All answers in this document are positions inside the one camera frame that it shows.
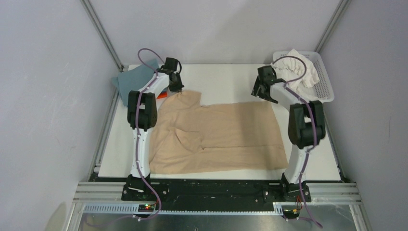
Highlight white plastic basket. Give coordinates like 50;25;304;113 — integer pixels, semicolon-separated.
271;51;334;103

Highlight white slotted cable duct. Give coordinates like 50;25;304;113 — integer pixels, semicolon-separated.
82;204;284;216

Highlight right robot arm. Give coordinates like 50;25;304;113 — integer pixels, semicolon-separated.
251;65;326;201

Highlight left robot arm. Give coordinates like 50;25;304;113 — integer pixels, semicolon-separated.
126;57;184;200

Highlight crumpled white t shirt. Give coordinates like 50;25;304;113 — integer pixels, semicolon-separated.
271;49;320;100

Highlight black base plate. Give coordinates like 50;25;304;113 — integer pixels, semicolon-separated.
121;179;311;212

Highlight beige t shirt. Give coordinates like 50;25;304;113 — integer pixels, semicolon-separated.
149;90;288;174

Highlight folded orange t shirt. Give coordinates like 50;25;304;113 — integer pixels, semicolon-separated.
157;91;168;99

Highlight folded grey-blue t shirt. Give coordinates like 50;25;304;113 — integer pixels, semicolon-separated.
111;65;154;106

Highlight aluminium frame post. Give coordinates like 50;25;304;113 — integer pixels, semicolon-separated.
314;0;352;53
80;0;124;72

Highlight right aluminium frame post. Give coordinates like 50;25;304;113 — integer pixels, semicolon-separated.
314;0;352;53

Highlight left aluminium frame post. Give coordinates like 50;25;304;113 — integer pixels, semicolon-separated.
80;0;124;72

